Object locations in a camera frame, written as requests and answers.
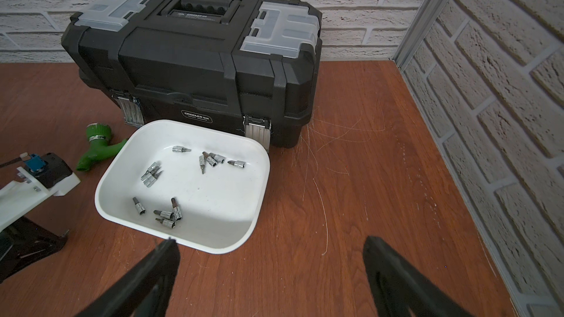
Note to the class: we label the silver socket bit five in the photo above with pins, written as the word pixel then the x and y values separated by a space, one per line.
pixel 139 206

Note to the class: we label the dark bit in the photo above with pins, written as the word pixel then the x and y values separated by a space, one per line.
pixel 177 212

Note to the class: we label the black plastic toolbox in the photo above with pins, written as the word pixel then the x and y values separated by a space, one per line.
pixel 244 67

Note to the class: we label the green plastic faucet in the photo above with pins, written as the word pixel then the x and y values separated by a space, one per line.
pixel 99 137

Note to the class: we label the silver socket bit four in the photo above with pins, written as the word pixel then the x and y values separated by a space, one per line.
pixel 235 163

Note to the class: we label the silver bit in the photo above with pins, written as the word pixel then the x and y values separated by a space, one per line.
pixel 168 215
pixel 166 222

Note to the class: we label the silver socket bit two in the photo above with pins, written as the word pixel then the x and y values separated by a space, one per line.
pixel 218 158

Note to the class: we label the silver socket bit one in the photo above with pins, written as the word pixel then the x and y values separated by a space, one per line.
pixel 210 159

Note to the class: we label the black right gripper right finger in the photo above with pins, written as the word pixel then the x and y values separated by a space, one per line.
pixel 399 289

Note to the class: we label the silver socket bit nine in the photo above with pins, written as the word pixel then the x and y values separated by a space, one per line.
pixel 154 167

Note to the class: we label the white plastic storage box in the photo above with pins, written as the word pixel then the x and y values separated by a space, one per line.
pixel 220 208

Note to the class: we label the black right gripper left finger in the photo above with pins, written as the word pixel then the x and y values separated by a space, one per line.
pixel 143 291

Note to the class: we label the silver socket bit three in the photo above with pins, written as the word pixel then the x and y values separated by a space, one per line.
pixel 202 163

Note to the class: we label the silver socket bit ten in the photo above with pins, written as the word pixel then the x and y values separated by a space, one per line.
pixel 149 178

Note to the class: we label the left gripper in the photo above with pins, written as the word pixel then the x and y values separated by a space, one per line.
pixel 24 243

